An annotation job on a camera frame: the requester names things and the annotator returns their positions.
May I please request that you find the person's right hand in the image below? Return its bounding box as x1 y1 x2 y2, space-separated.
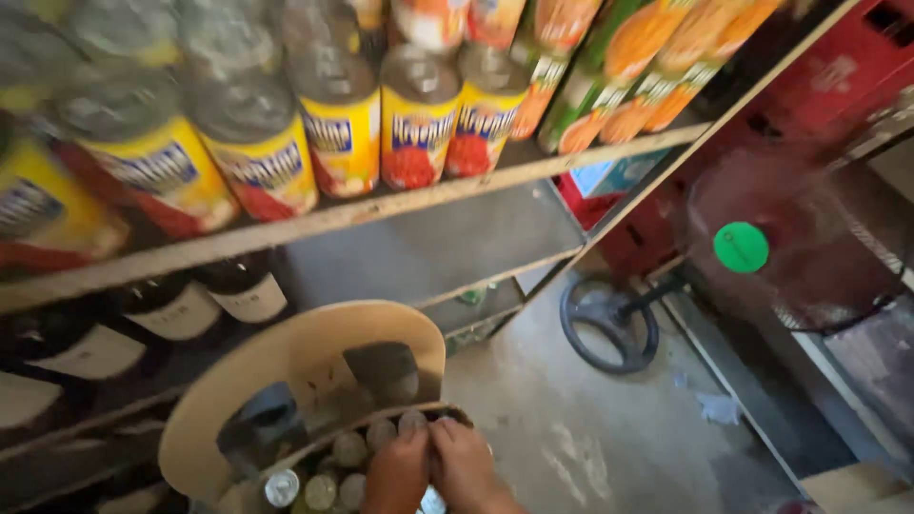
428 417 501 505

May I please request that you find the person's left hand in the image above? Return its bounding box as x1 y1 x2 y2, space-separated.
363 426 431 514

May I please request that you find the cluster of silver-topped cans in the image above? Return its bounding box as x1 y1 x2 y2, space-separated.
263 408 449 514

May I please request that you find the small green wrapper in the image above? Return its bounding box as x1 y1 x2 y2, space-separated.
456 284 497 308

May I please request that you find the dark bottle with white label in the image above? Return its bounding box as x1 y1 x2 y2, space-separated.
114 275 224 342
193 250 288 326
0 307 149 381
0 370 67 431

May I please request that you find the wooden shelf rack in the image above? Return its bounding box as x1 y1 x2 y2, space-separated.
0 0 858 514

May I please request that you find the crumpled white paper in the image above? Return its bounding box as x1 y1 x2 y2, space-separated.
696 391 744 427

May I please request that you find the blue and red box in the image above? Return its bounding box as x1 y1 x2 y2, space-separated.
556 148 674 231

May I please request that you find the row of yellow labelled cans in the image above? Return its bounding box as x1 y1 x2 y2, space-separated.
0 0 533 276

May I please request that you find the black fan with green hub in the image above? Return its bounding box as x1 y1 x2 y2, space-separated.
559 146 908 376

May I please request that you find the tan cardboard box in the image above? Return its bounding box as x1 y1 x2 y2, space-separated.
800 461 914 514

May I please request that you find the orange labelled can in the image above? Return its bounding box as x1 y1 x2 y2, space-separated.
467 0 527 51
389 0 470 52

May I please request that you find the row of orange juice cartons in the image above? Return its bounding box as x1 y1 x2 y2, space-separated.
510 0 783 156

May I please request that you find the stack of red crates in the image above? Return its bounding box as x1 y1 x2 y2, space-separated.
598 0 914 281

